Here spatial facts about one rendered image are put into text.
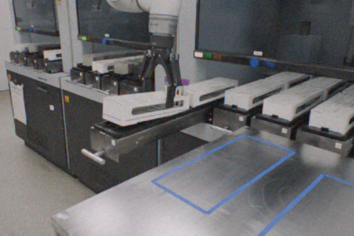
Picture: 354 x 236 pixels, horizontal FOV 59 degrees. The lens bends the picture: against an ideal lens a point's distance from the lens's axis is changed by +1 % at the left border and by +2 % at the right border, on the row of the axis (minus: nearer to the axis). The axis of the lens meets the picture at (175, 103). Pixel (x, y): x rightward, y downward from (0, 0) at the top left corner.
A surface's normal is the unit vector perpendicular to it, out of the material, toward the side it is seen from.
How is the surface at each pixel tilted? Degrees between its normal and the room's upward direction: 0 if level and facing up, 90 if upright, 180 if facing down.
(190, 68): 90
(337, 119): 90
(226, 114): 90
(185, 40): 90
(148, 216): 0
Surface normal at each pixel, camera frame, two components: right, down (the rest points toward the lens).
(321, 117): -0.67, 0.21
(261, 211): 0.02, -0.96
